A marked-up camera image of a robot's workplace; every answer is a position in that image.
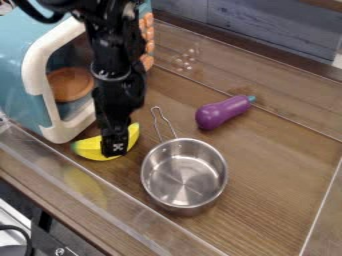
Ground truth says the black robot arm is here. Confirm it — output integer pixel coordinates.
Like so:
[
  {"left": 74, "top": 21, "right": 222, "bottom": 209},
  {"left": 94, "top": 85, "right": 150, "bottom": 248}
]
[{"left": 14, "top": 0, "right": 148, "bottom": 157}]

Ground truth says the blue toy microwave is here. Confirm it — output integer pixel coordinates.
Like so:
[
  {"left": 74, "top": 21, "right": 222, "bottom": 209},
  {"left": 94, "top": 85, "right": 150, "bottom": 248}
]
[{"left": 0, "top": 0, "right": 153, "bottom": 143}]

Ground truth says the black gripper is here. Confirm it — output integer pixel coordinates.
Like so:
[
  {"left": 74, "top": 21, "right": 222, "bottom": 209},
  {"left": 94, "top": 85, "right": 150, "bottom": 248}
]
[{"left": 91, "top": 63, "right": 148, "bottom": 157}]

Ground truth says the silver pot with handle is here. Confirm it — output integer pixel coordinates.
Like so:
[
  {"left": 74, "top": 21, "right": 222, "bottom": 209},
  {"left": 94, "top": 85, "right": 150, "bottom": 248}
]
[{"left": 141, "top": 106, "right": 230, "bottom": 216}]

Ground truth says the black cable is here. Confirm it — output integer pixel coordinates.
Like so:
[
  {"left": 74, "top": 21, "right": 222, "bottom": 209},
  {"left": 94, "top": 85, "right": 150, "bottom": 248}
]
[{"left": 0, "top": 224, "right": 35, "bottom": 256}]

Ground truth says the purple toy eggplant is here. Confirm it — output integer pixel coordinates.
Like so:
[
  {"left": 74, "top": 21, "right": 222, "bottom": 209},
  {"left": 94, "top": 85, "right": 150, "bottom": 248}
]
[{"left": 196, "top": 95, "right": 257, "bottom": 130}]

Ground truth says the yellow toy banana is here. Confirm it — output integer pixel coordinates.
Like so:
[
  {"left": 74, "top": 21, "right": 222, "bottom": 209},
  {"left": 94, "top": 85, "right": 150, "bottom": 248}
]
[{"left": 71, "top": 122, "right": 141, "bottom": 161}]

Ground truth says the orange microwave turntable plate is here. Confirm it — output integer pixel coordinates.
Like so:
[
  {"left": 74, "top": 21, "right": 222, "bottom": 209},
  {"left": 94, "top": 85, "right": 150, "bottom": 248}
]
[{"left": 47, "top": 67, "right": 94, "bottom": 103}]

